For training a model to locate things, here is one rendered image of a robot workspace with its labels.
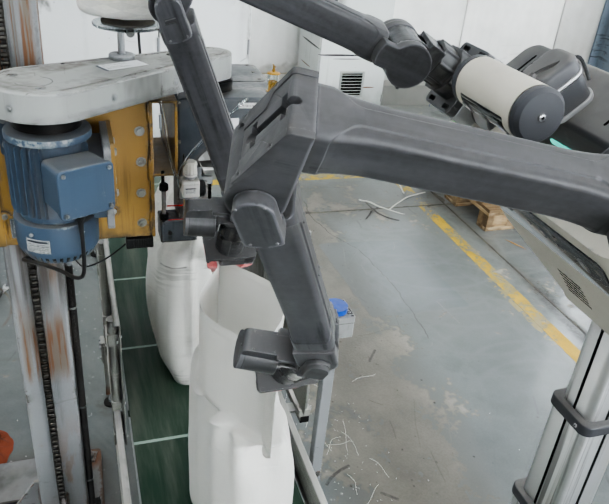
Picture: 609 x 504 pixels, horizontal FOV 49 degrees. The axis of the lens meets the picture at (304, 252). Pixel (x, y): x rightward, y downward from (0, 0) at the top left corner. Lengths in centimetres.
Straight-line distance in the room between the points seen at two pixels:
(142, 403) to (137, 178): 80
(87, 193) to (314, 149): 71
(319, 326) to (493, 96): 36
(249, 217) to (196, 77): 54
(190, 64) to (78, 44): 310
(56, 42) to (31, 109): 300
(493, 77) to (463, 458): 185
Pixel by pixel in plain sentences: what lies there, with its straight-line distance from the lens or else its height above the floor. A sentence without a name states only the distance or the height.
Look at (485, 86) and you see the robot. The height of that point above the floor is 155.
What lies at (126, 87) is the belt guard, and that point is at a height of 140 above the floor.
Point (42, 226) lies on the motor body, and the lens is 131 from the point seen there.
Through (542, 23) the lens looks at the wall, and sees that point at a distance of 683.
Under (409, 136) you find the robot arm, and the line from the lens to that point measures 57.
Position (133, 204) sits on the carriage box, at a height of 111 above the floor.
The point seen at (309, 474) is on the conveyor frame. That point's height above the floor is 42.
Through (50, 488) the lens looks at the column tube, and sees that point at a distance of 209.
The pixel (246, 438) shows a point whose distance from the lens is 133.
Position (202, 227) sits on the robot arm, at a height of 117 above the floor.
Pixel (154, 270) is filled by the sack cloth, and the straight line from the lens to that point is 198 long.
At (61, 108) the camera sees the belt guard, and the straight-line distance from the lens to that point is 120.
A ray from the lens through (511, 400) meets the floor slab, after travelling 288.
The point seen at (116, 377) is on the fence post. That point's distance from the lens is 192.
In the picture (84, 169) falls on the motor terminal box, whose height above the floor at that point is 130.
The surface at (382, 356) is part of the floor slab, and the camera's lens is 292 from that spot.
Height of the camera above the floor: 177
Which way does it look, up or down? 29 degrees down
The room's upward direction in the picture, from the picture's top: 6 degrees clockwise
